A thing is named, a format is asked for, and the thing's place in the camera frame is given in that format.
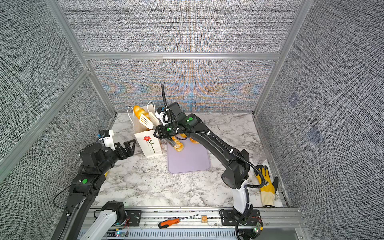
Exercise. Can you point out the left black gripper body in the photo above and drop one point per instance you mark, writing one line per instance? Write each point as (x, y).
(112, 157)

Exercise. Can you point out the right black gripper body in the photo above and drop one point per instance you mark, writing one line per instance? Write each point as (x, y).
(166, 131)

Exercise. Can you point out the white food tongs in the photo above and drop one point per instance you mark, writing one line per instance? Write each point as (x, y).
(152, 123)

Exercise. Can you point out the white floral paper bag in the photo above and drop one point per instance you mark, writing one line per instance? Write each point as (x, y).
(150, 145)

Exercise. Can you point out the twisted braided bread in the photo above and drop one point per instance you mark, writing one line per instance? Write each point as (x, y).
(178, 146)

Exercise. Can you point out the striped oval bread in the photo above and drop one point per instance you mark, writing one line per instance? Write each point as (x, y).
(139, 111)

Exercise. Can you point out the ring doughnut bread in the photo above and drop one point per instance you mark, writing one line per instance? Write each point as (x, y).
(194, 141)

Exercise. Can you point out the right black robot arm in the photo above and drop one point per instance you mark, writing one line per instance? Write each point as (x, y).
(239, 175)

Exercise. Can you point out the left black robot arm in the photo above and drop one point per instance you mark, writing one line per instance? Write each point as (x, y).
(85, 187)

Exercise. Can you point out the lilac plastic tray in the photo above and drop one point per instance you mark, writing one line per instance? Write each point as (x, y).
(193, 158)

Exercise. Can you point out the small orange block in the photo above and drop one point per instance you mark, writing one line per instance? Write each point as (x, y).
(204, 219)

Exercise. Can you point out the yellow white object right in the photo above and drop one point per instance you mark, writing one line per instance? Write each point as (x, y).
(269, 190)

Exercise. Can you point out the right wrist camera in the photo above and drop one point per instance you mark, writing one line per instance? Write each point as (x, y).
(162, 115)

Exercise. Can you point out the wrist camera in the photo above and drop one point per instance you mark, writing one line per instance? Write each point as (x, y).
(162, 115)
(105, 137)

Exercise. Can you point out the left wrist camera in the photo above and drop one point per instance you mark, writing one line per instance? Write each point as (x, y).
(105, 137)

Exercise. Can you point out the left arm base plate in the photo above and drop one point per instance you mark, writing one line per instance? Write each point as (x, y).
(133, 218)

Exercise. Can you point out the aluminium front rail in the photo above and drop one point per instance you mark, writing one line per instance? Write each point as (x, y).
(107, 223)

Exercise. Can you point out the orange handled screwdriver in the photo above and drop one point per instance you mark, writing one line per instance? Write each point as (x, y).
(167, 223)

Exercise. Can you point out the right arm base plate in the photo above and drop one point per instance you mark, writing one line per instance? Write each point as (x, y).
(231, 217)

